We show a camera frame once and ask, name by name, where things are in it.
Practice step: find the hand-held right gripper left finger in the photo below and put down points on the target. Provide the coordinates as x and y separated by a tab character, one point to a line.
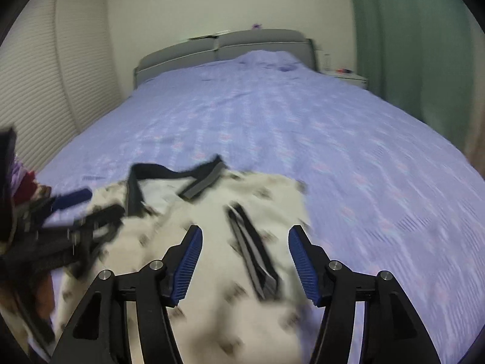
187	263

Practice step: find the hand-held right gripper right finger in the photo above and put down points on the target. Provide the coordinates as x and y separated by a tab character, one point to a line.
303	263

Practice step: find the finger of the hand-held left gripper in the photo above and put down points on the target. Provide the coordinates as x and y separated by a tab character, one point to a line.
74	198
102	220

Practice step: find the white printed garment black trim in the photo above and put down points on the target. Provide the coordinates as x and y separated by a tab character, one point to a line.
212	235

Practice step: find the brown red cloth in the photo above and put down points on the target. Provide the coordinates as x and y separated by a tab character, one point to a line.
43	295

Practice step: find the white wardrobe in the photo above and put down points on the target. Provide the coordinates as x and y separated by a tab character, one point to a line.
53	76

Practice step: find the purple floral bed sheet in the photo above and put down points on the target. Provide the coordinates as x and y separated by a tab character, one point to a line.
303	129

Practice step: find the grey bed headboard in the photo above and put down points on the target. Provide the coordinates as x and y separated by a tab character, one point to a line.
182	55

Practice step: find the white nightstand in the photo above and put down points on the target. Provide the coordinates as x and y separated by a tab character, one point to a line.
350	79

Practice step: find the small red item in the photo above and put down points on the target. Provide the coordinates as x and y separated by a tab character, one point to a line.
344	71

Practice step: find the clear bottle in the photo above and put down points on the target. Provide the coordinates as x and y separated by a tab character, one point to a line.
327	62

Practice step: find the small purple toy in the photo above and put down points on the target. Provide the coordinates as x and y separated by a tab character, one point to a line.
256	26

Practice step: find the green curtain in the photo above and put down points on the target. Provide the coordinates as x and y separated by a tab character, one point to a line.
413	45

